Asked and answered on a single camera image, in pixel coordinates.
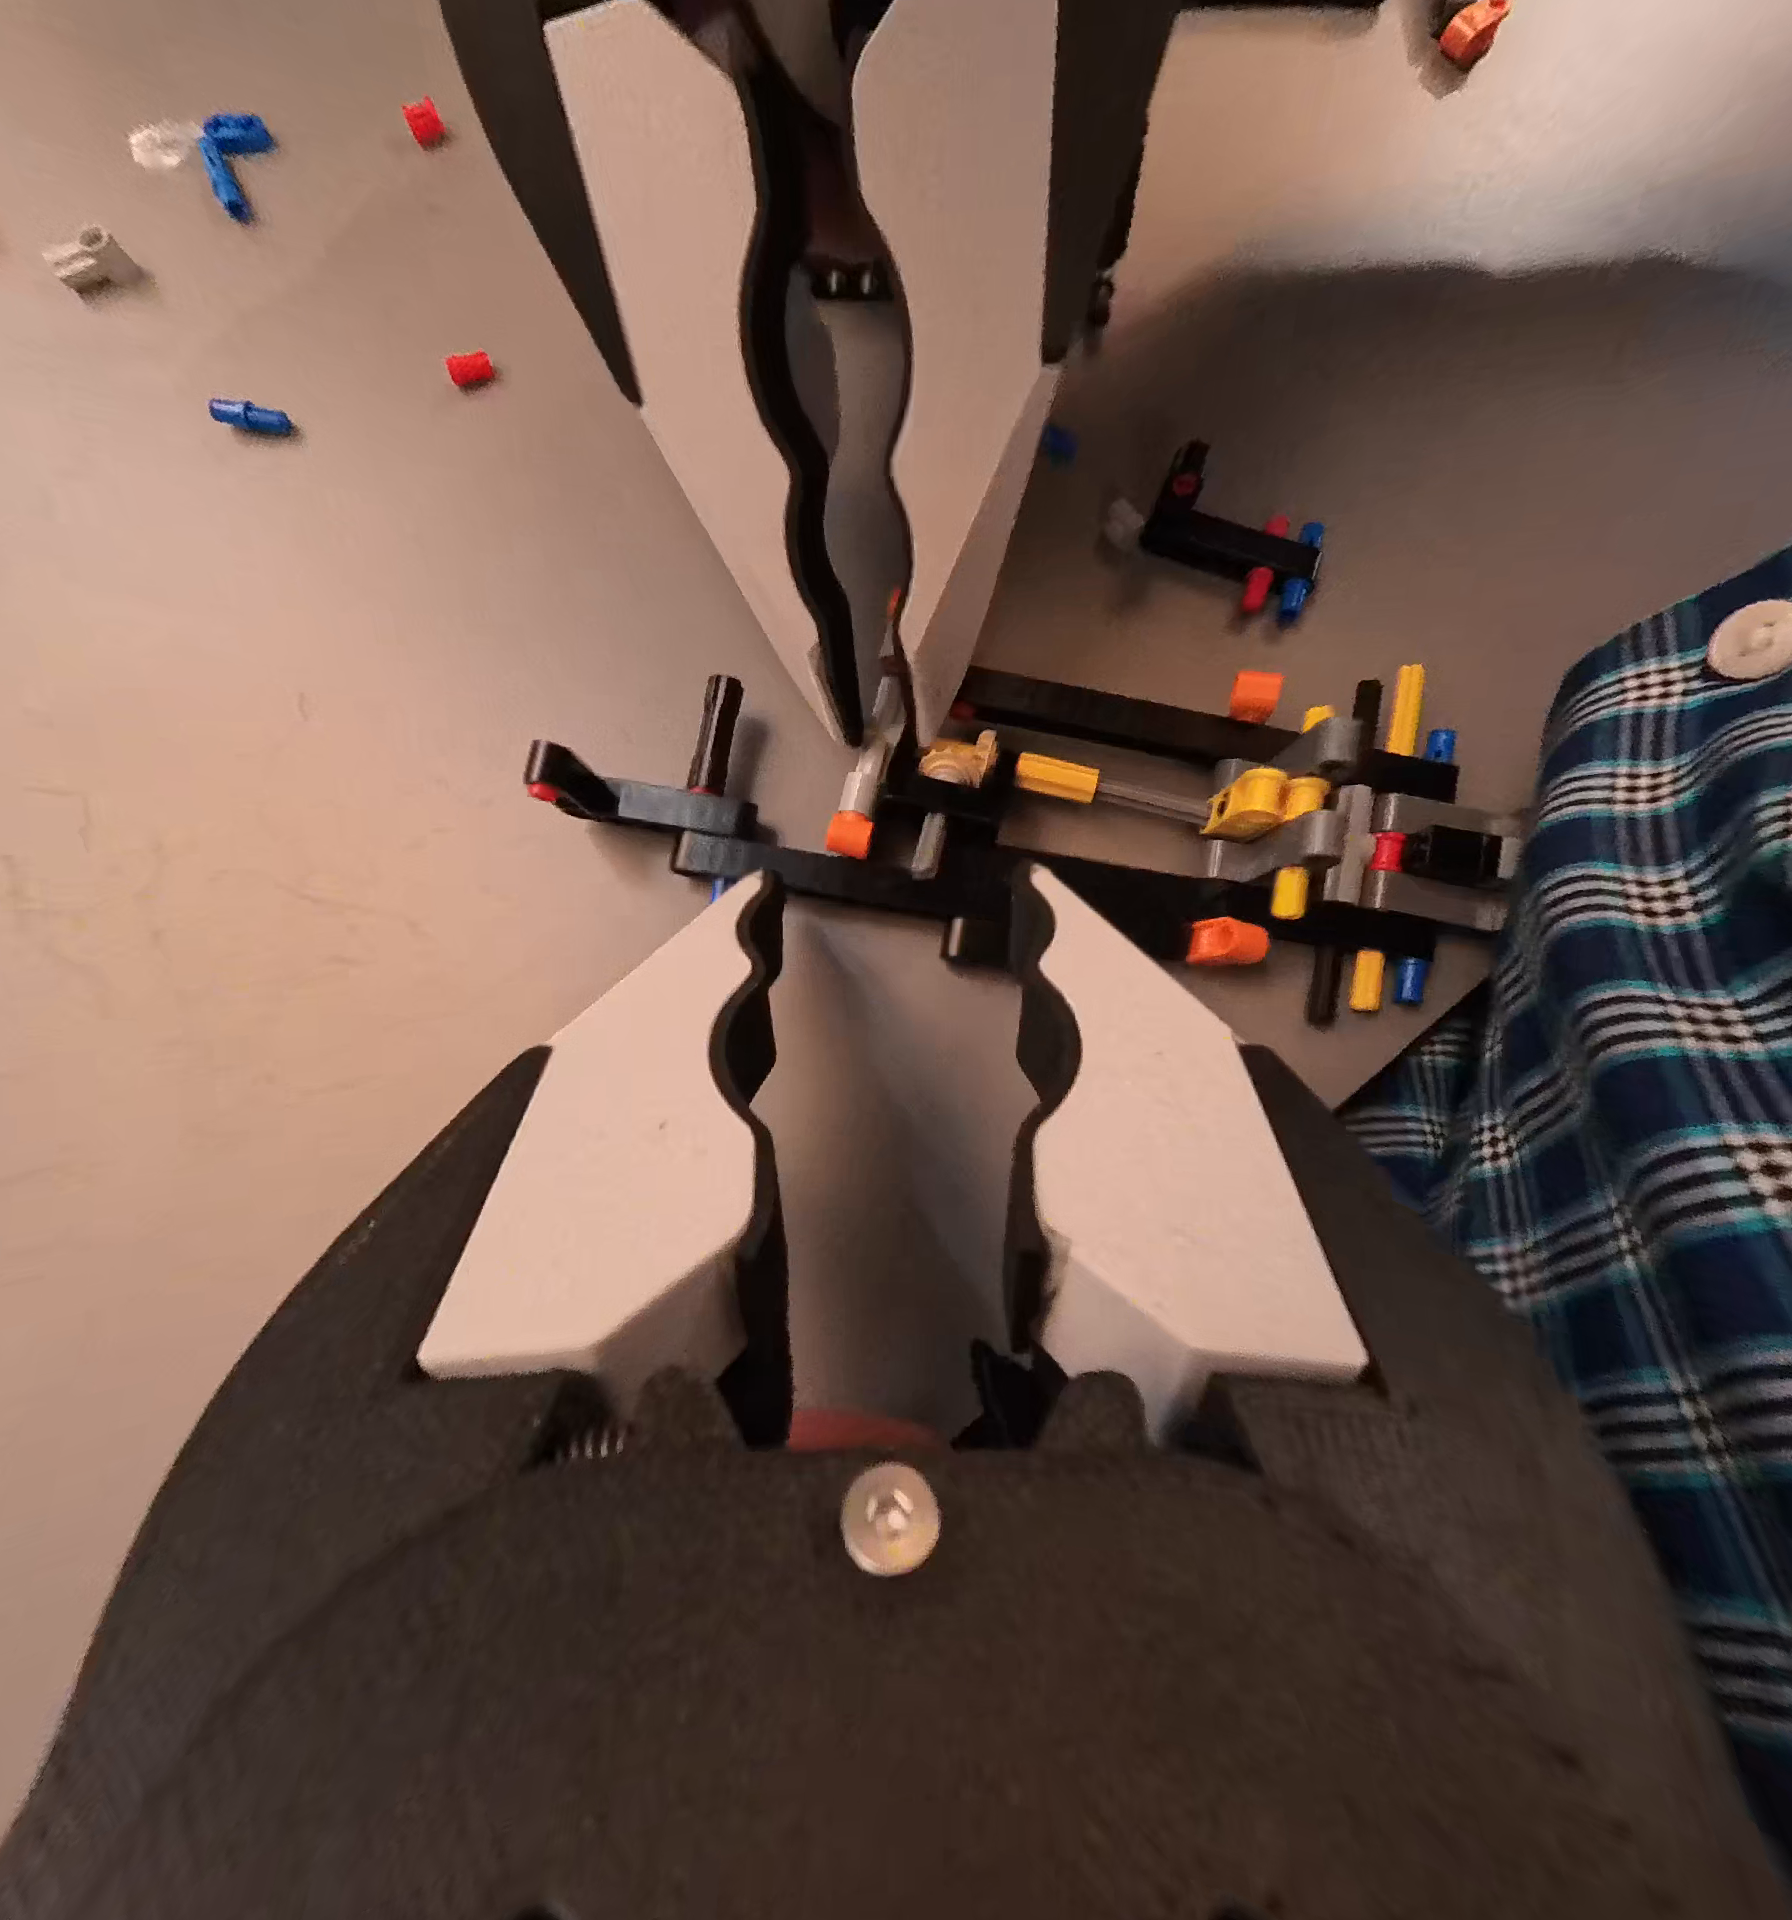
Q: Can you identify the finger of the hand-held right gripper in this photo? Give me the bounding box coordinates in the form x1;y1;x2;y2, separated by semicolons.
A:
542;0;868;747
850;0;1065;738

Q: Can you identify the grey orange-ended lego link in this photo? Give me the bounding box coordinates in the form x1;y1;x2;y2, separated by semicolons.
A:
826;674;905;860

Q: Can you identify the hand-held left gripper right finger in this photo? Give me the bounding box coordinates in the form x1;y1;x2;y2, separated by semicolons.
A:
979;868;1373;1450

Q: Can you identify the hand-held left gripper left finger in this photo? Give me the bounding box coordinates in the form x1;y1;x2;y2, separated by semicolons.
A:
416;869;791;1450

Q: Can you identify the black lego gear frame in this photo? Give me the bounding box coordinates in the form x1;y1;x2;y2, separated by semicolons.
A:
874;726;1022;890

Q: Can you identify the small black lego assembly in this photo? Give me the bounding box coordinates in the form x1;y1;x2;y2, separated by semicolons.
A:
1103;440;1327;623

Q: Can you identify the black lego chassis assembly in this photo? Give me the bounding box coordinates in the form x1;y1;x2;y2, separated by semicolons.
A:
525;660;1527;1028

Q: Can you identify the light grey lego connector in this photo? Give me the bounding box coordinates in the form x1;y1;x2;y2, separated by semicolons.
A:
43;226;145;298

